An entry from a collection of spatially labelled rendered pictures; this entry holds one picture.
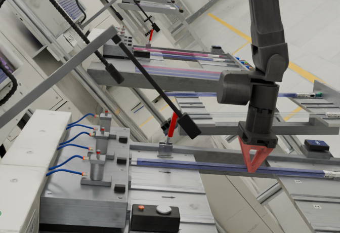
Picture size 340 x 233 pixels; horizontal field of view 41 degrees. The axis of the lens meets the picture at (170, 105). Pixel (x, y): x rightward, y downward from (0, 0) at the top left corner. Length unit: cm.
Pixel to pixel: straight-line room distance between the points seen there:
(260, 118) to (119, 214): 39
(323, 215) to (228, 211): 119
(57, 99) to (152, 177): 98
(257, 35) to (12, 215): 57
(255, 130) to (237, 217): 116
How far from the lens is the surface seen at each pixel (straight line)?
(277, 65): 93
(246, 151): 99
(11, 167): 77
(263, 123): 97
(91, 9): 535
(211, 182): 200
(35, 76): 185
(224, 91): 93
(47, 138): 89
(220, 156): 110
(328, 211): 95
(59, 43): 177
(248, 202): 209
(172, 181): 94
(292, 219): 237
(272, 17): 93
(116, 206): 73
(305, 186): 103
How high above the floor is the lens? 139
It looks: 16 degrees down
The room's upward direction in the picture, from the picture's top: 40 degrees counter-clockwise
